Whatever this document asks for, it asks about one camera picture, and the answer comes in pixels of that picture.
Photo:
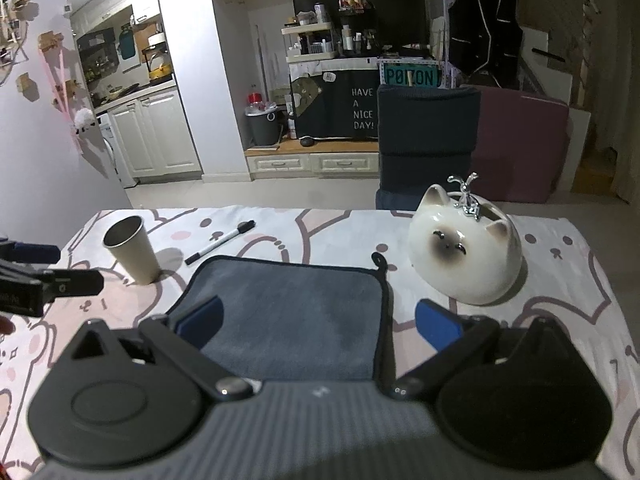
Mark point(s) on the bear print tablecloth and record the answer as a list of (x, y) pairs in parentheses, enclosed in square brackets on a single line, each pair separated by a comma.
[(310, 230)]

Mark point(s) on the black marker pen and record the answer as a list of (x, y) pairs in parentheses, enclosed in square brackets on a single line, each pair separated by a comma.
[(220, 242)]

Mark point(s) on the person's left hand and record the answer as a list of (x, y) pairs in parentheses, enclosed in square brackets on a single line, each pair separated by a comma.
[(5, 326)]

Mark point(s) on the wooden wall ornaments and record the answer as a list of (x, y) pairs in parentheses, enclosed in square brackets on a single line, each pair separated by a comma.
[(50, 42)]

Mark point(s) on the grey trash bin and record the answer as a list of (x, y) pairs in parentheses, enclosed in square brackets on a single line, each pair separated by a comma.
[(264, 127)]

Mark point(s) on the black printed curtain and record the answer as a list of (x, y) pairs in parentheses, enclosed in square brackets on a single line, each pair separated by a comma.
[(345, 110)]

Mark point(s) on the teal sign plate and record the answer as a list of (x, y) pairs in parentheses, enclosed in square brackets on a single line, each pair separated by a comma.
[(410, 78)]

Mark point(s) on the black jacket with white trim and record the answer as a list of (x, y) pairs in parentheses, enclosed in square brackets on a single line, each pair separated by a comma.
[(482, 20)]

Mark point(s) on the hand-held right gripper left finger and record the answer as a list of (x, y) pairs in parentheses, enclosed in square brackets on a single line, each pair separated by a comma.
[(201, 321)]

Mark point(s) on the white fluffy duster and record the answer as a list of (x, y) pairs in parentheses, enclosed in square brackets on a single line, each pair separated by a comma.
[(84, 118)]

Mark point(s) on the white leaning board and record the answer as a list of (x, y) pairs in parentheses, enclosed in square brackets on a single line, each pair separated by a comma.
[(550, 75)]

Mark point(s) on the white washing machine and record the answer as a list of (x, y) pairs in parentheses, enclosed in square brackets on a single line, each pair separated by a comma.
[(111, 150)]

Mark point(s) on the grey towel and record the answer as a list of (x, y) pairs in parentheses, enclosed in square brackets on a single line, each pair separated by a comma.
[(300, 320)]

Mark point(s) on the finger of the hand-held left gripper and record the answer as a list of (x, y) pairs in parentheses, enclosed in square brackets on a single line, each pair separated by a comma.
[(30, 253), (75, 282)]

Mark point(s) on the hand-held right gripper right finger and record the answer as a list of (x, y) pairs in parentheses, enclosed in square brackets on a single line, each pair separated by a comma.
[(436, 324)]

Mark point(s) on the white ceramic cat dish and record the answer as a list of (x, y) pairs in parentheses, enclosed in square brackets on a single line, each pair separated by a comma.
[(465, 260)]

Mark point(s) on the white shelf rack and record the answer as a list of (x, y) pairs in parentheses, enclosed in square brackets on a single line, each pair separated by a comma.
[(309, 42)]

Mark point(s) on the beige paper cup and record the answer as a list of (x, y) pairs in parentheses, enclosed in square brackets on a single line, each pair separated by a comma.
[(134, 255)]

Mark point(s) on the dark blue chair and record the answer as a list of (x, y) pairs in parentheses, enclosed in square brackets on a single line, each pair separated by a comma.
[(425, 135)]

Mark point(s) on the white kitchen cabinet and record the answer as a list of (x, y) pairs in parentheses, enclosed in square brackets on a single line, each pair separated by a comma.
[(155, 135)]

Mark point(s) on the teal hanging bag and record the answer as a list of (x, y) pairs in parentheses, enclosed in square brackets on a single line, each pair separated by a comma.
[(127, 42)]

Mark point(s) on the white drawer platform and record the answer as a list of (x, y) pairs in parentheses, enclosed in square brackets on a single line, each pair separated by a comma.
[(310, 161)]

